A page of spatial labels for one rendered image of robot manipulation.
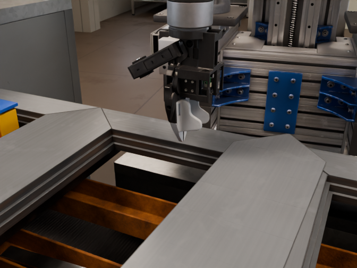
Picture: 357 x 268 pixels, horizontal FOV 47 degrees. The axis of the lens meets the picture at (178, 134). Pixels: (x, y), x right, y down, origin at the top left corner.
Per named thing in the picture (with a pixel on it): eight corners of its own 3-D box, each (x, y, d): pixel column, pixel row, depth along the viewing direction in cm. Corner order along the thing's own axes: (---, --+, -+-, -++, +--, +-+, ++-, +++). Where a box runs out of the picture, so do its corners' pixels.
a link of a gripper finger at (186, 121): (198, 152, 73) (199, 104, 69) (168, 146, 75) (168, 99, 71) (205, 145, 76) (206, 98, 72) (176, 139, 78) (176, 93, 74)
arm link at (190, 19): (158, 1, 64) (180, -5, 71) (159, 31, 66) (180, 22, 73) (203, 4, 61) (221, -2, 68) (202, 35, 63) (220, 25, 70)
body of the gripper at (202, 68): (207, 107, 68) (210, 34, 63) (161, 99, 71) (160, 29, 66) (223, 93, 74) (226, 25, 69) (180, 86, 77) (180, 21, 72)
